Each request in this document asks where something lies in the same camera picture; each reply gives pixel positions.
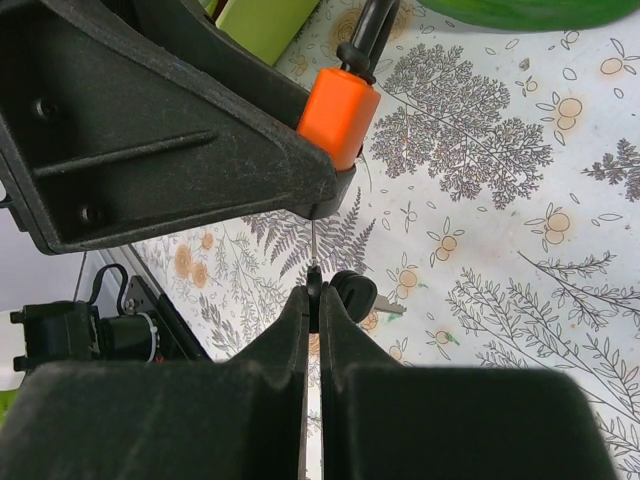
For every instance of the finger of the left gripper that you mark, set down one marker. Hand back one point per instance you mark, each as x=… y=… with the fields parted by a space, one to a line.
x=184 y=29
x=109 y=139

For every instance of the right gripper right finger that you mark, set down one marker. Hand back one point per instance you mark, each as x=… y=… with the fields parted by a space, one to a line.
x=384 y=420

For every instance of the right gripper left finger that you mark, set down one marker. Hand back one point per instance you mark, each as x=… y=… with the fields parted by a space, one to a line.
x=244 y=418

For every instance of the black head key bunch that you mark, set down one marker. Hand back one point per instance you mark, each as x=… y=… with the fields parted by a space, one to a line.
x=359 y=294

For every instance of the orange black padlock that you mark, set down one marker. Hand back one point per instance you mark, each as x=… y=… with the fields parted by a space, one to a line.
x=342 y=102

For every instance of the green plastic basket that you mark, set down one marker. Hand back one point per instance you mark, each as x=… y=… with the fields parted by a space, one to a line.
x=265 y=28

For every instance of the floral table mat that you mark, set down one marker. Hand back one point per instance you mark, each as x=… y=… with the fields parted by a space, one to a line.
x=496 y=204

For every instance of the green bok choy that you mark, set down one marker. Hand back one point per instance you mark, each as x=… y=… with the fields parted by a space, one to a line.
x=534 y=15

